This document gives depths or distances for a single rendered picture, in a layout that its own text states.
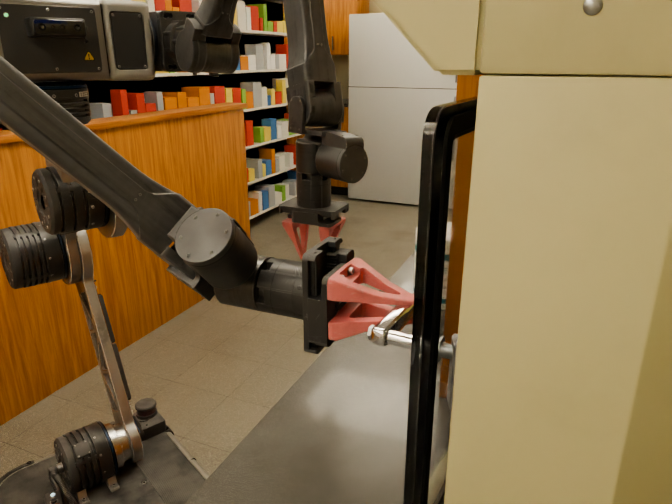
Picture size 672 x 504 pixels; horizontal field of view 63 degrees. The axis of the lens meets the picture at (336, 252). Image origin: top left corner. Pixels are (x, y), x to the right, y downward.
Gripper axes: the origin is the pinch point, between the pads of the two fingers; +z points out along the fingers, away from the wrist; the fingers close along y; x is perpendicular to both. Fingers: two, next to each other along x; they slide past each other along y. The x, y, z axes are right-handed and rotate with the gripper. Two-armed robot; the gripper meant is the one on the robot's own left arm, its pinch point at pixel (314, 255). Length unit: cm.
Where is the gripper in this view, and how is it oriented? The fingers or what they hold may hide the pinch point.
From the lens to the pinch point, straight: 94.6
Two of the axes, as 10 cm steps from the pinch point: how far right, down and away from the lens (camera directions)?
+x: 4.0, -3.1, 8.6
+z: 0.0, 9.4, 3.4
